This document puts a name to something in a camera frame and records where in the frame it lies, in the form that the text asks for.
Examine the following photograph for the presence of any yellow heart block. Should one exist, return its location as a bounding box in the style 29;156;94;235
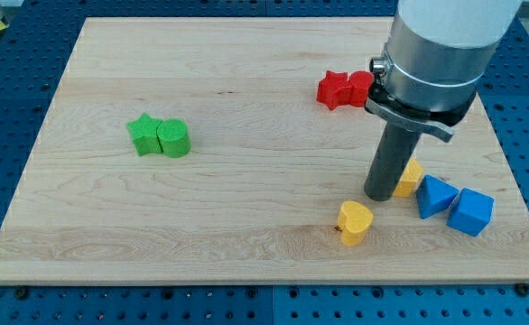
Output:
338;200;374;246

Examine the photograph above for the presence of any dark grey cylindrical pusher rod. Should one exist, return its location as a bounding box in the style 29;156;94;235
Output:
364;123;421;201

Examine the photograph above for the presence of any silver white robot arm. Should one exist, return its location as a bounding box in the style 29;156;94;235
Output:
366;0;522;143

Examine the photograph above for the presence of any light wooden board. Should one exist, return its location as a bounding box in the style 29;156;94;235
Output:
0;17;529;286

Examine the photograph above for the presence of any blue cube block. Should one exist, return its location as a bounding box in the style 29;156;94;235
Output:
447;188;495;237

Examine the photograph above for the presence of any green circle block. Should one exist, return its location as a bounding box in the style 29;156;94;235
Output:
157;118;191;158

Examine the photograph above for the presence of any green star block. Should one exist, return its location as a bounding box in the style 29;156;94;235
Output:
126;113;162;156

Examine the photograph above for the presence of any yellow hexagon block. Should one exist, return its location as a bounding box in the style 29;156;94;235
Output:
393;158;423;198

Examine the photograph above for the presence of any red star block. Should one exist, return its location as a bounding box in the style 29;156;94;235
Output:
316;70;353;110

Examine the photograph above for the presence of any red circle block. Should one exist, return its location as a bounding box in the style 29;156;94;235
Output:
349;71;374;107

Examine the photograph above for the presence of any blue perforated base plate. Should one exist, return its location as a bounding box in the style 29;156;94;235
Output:
0;1;529;324

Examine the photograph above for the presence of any blue triangle block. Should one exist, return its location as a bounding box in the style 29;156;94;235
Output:
416;174;459;219

